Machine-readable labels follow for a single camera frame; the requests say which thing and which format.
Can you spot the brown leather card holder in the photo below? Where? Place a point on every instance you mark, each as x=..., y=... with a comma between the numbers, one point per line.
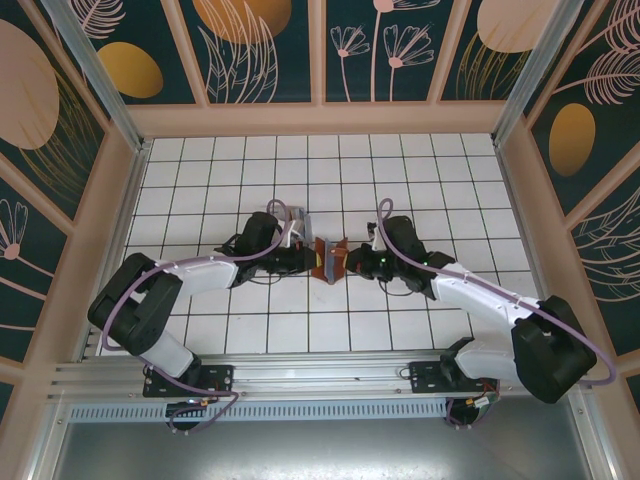
x=330, y=260

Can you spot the clear plastic card case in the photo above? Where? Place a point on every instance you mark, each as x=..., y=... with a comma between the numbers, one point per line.
x=306, y=227

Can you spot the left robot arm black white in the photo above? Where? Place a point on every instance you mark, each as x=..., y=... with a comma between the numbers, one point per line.
x=200, y=272

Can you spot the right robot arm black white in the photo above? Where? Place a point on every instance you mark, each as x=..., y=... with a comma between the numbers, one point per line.
x=475, y=295

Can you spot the grey metal sheet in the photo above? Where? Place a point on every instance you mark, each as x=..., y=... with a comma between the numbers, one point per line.
x=320, y=450

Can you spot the dark framed picture left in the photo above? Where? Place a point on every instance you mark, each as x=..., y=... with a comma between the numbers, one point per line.
x=35, y=100

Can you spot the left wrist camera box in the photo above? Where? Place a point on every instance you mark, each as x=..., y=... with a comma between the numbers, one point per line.
x=292, y=237

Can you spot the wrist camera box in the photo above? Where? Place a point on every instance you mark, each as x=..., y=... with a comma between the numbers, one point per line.
x=292, y=237
x=372, y=231

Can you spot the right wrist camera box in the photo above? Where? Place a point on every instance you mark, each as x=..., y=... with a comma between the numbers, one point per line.
x=372, y=231

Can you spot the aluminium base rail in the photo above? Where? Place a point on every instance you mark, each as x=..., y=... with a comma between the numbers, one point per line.
x=320, y=372

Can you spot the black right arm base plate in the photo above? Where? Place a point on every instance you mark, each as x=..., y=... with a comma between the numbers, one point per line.
x=425, y=377

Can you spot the aluminium side rail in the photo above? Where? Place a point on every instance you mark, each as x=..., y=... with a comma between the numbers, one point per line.
x=117, y=240

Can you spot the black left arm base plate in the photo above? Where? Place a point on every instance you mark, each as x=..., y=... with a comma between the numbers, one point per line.
x=220, y=380

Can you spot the wall panel pink flowers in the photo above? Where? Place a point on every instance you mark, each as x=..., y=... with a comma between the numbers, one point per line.
x=380, y=50

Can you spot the wall panel pink oval grass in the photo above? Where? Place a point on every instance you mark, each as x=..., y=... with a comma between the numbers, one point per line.
x=495, y=50

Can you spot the wall panel pink fern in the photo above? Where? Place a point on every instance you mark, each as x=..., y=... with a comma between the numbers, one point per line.
x=610, y=270

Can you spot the aluminium frame post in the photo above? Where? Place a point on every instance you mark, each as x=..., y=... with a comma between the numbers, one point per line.
x=100, y=80
x=540, y=75

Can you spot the wall panel gold oval fern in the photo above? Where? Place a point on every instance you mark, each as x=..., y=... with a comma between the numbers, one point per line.
x=590, y=125

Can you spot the wall panel single pink flower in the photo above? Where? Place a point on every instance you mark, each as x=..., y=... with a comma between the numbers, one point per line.
x=20, y=260

